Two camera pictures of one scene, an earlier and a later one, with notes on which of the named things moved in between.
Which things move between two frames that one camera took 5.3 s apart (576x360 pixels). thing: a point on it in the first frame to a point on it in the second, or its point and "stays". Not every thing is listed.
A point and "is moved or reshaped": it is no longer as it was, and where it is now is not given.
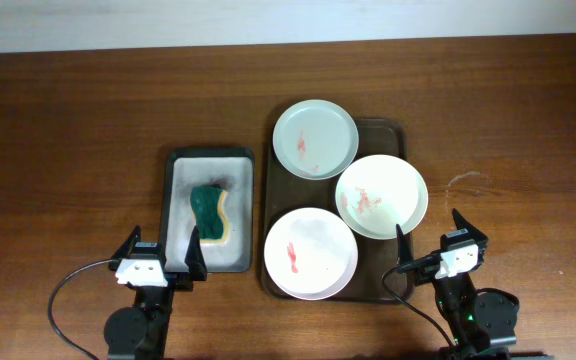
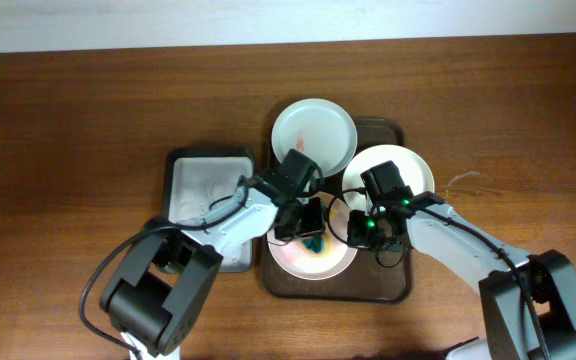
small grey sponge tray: (211, 189) stays
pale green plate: (315, 139) stays
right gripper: (480, 240) to (356, 236)
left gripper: (194, 264) to (314, 224)
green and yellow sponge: (207, 203) to (318, 246)
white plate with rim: (379, 192) is moved or reshaped
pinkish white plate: (311, 253) is moved or reshaped
